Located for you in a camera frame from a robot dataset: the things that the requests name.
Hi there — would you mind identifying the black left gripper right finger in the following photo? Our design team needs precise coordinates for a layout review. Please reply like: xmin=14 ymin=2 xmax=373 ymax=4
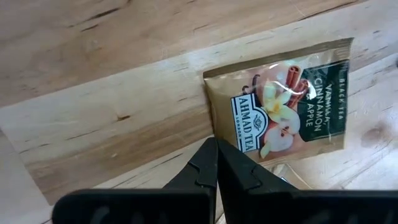
xmin=216 ymin=138 xmax=398 ymax=224

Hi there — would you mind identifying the tan cinnamon apple tea packet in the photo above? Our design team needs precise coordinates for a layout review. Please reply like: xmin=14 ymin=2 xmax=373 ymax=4
xmin=202 ymin=37 xmax=355 ymax=165

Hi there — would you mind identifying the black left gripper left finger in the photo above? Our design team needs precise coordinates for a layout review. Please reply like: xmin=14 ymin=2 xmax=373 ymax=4
xmin=51 ymin=136 xmax=218 ymax=224

